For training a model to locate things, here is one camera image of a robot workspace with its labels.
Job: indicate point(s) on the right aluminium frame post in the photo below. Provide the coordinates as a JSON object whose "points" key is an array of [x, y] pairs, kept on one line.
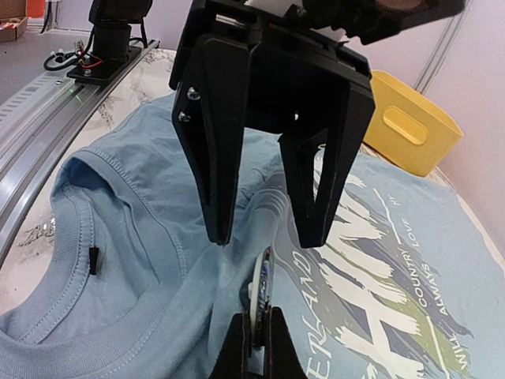
{"points": [[438, 55]]}

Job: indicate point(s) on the open cardboard box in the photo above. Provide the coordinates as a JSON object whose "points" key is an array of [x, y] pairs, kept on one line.
{"points": [[12, 28]]}

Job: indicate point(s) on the front aluminium rail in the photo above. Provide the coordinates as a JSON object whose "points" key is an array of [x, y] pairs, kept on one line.
{"points": [[31, 152]]}

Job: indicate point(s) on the dark round brooch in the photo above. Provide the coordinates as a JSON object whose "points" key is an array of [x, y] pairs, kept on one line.
{"points": [[256, 296]]}

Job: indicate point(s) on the yellow plastic basket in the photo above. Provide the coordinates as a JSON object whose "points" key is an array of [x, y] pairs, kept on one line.
{"points": [[407, 128]]}

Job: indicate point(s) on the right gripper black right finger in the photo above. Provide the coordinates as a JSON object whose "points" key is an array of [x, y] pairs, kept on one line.
{"points": [[280, 359]]}

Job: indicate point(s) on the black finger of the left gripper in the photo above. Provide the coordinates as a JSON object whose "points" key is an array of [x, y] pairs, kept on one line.
{"points": [[318, 151], [213, 138]]}

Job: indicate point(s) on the light blue printed t-shirt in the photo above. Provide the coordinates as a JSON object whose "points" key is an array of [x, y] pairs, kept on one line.
{"points": [[406, 286]]}

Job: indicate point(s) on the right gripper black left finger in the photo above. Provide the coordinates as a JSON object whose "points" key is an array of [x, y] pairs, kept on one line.
{"points": [[233, 359]]}

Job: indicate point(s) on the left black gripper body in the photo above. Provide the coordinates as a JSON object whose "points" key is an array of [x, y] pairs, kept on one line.
{"points": [[289, 66]]}

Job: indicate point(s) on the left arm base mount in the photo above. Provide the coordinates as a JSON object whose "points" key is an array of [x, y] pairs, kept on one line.
{"points": [[98, 65]]}

